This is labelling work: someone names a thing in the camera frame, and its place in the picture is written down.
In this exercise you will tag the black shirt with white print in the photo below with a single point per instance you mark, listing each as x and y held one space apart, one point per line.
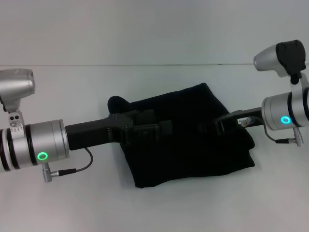
183 149

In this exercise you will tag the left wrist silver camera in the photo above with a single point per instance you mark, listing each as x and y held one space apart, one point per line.
14 89

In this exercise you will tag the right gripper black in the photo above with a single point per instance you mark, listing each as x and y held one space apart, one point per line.
241 119

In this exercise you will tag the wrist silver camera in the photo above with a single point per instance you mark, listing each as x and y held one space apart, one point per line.
280 58
14 89

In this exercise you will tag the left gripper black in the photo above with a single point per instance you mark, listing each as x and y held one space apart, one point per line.
96 131

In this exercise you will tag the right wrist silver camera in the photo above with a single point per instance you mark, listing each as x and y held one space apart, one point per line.
280 58

